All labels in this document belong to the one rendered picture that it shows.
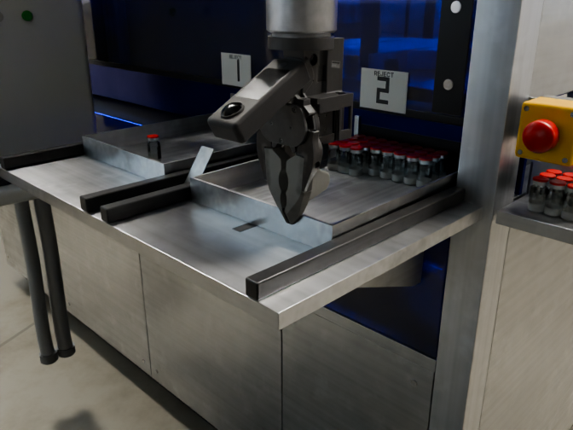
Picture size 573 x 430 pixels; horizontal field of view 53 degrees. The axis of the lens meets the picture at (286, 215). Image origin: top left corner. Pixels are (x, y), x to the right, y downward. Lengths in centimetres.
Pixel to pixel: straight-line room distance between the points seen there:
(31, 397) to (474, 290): 147
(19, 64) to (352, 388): 98
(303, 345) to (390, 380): 21
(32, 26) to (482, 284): 107
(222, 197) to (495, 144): 37
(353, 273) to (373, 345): 45
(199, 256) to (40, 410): 134
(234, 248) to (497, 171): 37
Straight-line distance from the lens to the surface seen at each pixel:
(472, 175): 84
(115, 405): 189
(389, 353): 104
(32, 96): 144
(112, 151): 102
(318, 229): 66
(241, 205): 75
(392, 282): 87
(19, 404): 199
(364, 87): 92
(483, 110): 82
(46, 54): 145
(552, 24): 89
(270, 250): 67
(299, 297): 57
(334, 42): 66
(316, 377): 120
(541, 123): 76
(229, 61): 114
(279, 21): 62
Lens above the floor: 116
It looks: 21 degrees down
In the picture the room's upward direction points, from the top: straight up
